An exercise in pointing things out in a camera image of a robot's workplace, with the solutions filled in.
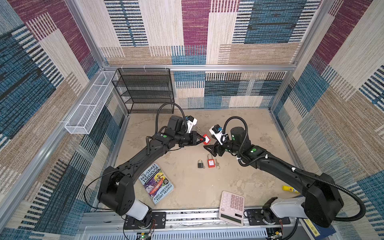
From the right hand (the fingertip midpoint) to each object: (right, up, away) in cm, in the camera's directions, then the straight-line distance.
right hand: (209, 142), depth 79 cm
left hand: (-3, +3, -3) cm, 5 cm away
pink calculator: (+11, -32, -4) cm, 34 cm away
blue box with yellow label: (+48, -39, -11) cm, 63 cm away
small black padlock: (-4, -14, +12) cm, 19 cm away
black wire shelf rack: (-44, +34, +31) cm, 64 cm away
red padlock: (-1, +2, -1) cm, 2 cm away
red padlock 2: (+2, -13, +12) cm, 18 cm away
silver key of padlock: (+6, -15, +13) cm, 20 cm away
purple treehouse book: (-29, -23, +3) cm, 37 cm away
